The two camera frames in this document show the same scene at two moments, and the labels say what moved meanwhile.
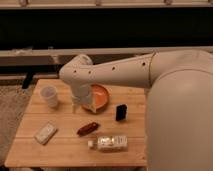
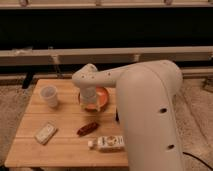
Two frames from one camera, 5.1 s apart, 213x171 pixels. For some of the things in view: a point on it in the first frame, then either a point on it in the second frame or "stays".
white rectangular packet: (46, 133) stays
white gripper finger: (74, 107) to (82, 105)
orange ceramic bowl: (101, 97) stays
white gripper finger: (92, 106) to (98, 106)
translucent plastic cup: (50, 93) stays
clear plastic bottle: (112, 143) stays
